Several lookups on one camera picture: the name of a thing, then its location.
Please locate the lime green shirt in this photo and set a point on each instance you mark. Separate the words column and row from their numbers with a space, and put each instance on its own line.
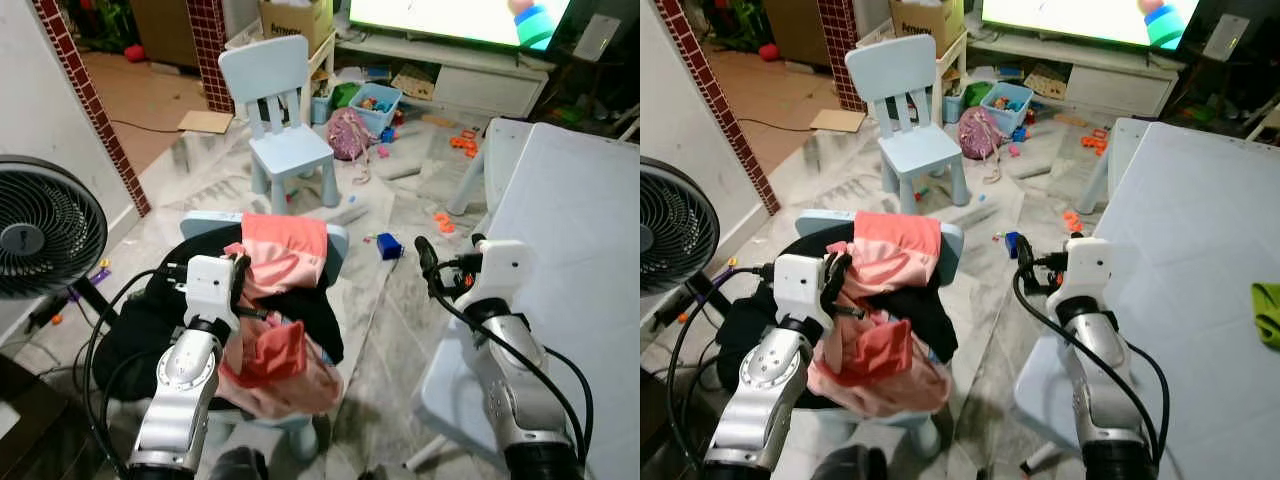
column 1268, row 315

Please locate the dark wooden side table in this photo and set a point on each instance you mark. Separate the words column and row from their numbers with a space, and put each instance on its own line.
column 25, row 420
column 655, row 430

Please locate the pink and coral garment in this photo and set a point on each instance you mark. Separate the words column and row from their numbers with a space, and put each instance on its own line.
column 895, row 255
column 285, row 255

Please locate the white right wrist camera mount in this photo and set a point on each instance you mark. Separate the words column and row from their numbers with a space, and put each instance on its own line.
column 1088, row 270
column 505, row 275

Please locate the small orange toy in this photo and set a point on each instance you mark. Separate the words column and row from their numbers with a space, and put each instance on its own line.
column 1073, row 221
column 464, row 144
column 443, row 221
column 1095, row 142

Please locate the grey robot left leg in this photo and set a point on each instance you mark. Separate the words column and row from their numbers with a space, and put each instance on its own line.
column 848, row 464
column 238, row 465

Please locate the red brick pillar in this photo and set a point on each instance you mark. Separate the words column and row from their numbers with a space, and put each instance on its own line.
column 840, row 50
column 717, row 105
column 210, row 50
column 90, row 105

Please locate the white router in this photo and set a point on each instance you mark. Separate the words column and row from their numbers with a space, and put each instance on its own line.
column 597, row 38
column 1226, row 38

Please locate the small blue toy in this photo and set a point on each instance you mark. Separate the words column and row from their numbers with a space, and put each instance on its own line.
column 1013, row 244
column 389, row 246

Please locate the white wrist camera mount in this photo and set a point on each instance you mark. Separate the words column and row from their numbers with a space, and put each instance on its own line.
column 210, row 290
column 798, row 288
column 1088, row 270
column 505, row 275

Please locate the pink kids backpack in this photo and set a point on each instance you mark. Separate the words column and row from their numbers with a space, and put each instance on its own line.
column 982, row 138
column 350, row 140

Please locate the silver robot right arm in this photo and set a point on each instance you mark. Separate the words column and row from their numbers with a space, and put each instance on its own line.
column 520, row 390
column 1105, row 390

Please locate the flat screen television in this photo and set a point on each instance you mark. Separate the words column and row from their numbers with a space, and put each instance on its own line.
column 450, row 15
column 1080, row 15

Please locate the white television stand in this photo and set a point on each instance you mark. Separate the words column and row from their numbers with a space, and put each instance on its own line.
column 470, row 85
column 1110, row 88

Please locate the brown cardboard box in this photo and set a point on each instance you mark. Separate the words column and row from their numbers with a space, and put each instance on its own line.
column 925, row 25
column 295, row 25

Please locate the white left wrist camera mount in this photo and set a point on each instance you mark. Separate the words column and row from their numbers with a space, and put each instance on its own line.
column 798, row 288
column 210, row 290

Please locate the flat cardboard sheet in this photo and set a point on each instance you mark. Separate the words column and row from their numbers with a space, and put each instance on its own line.
column 205, row 121
column 838, row 120

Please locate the black standing fan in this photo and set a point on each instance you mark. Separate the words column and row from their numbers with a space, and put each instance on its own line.
column 45, row 225
column 675, row 225

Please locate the black garment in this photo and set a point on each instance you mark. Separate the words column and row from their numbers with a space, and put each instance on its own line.
column 740, row 340
column 130, row 340

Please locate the light blue kids chair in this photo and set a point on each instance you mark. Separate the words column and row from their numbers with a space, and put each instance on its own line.
column 915, row 150
column 335, row 240
column 952, row 240
column 285, row 150

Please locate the light blue kids table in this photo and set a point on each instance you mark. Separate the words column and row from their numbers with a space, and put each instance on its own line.
column 468, row 185
column 1097, row 185

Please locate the small red ball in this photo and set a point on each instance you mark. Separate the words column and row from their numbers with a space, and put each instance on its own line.
column 769, row 52
column 135, row 53

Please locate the blue toy bin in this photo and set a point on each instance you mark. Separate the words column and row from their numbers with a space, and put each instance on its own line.
column 1008, row 110
column 378, row 110

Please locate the light blue plastic folding table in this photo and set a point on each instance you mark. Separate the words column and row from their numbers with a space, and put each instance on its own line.
column 1200, row 250
column 580, row 300

